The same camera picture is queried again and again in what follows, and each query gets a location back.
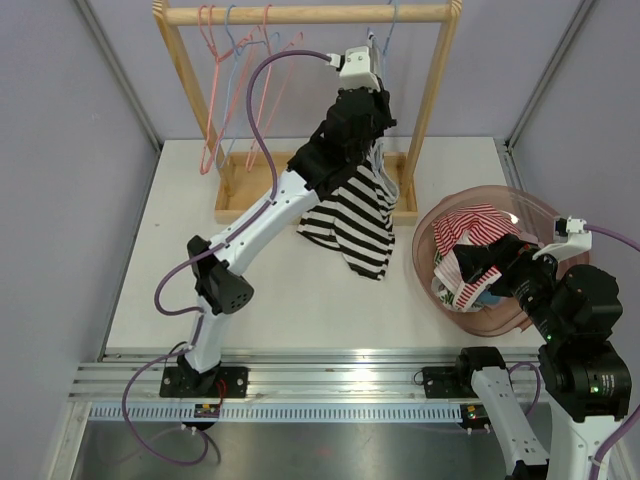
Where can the wooden clothes rack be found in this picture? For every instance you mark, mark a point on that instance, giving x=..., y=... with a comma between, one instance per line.
x=242, y=173

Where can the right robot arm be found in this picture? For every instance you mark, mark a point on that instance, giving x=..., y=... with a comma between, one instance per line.
x=588, y=382

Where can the blue tank top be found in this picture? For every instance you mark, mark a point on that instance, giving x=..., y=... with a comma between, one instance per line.
x=487, y=299

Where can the blue wire hanger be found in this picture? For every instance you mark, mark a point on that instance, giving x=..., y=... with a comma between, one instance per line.
x=243, y=55
x=381, y=49

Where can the green striped tank top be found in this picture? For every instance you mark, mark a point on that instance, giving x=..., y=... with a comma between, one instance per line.
x=447, y=279

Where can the aluminium mounting rail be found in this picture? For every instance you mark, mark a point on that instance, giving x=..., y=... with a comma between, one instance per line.
x=287, y=376

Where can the pink translucent plastic basin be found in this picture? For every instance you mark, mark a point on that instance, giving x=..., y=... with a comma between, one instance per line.
x=534, y=220

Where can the slotted cable duct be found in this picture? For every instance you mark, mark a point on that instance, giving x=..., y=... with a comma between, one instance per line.
x=290, y=413

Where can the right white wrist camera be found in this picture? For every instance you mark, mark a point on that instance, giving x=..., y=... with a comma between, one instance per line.
x=570, y=239

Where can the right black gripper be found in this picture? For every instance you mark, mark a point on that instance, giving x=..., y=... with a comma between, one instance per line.
x=475, y=259

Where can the red striped tank top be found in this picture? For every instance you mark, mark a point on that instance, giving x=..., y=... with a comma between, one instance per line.
x=479, y=224

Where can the black white striped tank top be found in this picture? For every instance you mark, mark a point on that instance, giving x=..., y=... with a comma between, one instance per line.
x=356, y=198

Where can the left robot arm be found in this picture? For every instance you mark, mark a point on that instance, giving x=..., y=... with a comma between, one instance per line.
x=218, y=266

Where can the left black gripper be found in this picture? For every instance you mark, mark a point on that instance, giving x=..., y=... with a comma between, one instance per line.
x=379, y=99

